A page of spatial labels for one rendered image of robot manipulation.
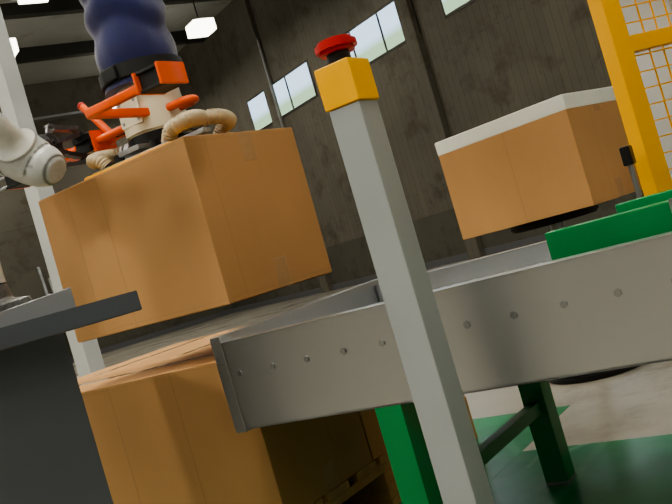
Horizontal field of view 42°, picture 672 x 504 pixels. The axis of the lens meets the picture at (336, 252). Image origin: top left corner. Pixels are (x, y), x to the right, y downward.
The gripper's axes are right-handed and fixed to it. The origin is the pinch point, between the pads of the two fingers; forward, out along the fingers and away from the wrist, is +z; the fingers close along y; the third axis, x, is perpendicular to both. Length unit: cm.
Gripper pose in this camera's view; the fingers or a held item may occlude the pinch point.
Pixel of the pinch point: (92, 145)
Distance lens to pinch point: 258.5
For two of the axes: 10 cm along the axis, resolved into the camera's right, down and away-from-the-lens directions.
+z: 5.4, -1.6, 8.3
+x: 7.9, -2.3, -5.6
